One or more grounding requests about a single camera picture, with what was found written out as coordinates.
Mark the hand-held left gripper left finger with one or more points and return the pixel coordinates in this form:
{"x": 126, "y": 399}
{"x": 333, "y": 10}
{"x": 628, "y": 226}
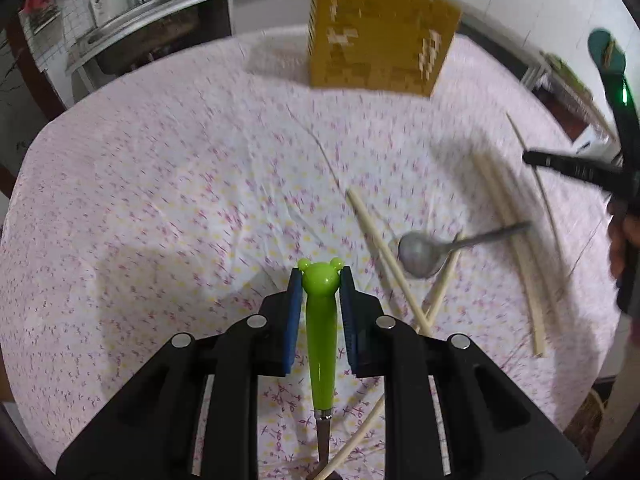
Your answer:
{"x": 295, "y": 330}

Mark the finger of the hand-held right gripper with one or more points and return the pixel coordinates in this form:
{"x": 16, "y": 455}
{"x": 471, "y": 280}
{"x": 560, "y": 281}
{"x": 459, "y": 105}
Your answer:
{"x": 570, "y": 167}

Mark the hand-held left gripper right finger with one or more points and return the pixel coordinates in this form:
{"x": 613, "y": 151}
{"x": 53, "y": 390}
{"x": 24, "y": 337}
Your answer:
{"x": 350, "y": 330}

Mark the wooden chopstick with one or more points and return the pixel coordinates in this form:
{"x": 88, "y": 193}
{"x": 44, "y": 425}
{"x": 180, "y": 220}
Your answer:
{"x": 534, "y": 320}
{"x": 501, "y": 187}
{"x": 548, "y": 212}
{"x": 360, "y": 432}
{"x": 372, "y": 232}
{"x": 442, "y": 275}

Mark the metal spoon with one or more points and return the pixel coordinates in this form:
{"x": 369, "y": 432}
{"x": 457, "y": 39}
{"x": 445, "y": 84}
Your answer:
{"x": 419, "y": 255}

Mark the yellow perforated utensil holder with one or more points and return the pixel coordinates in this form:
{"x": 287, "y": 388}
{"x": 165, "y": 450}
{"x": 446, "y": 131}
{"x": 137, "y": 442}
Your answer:
{"x": 370, "y": 35}

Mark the person's right hand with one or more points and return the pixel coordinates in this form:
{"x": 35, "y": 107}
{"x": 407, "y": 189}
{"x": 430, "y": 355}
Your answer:
{"x": 622, "y": 240}

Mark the white box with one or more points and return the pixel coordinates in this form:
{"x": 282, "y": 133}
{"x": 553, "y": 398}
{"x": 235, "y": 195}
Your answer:
{"x": 590, "y": 137}

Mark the floral tablecloth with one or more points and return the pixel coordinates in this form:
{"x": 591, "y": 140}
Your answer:
{"x": 175, "y": 185}

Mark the kitchen counter with cabinets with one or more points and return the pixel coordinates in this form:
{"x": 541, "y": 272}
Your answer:
{"x": 270, "y": 5}

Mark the stainless steel sink unit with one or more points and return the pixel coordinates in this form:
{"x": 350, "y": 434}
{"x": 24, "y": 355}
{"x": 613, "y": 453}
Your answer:
{"x": 150, "y": 10}

